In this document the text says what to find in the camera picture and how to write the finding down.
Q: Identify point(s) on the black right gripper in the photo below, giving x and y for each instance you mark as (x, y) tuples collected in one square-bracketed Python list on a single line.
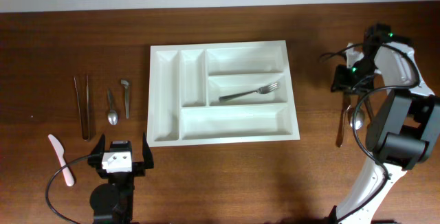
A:
[(342, 83)]

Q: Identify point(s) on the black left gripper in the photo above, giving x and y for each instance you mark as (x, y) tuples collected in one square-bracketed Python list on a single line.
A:
[(139, 167)]

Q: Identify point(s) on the large metal spoon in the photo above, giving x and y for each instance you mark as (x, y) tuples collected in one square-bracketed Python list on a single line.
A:
[(368, 109), (360, 117)]

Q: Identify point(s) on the white plastic knife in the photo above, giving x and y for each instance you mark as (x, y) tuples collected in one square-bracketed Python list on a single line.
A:
[(59, 150)]

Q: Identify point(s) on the white plastic cutlery tray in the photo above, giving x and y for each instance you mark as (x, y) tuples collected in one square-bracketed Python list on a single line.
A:
[(186, 82)]

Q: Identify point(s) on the small metal teaspoon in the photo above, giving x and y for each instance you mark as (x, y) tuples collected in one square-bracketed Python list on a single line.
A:
[(112, 115)]

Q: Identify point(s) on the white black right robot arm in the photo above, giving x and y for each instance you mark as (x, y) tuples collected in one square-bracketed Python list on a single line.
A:
[(404, 131)]

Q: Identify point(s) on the metal fork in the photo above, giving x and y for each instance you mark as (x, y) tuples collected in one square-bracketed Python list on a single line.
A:
[(346, 105), (261, 90)]

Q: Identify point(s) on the long metal tongs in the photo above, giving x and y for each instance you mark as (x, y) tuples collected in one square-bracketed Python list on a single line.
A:
[(83, 109)]

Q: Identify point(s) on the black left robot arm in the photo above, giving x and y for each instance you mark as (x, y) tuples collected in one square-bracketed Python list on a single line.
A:
[(112, 202)]

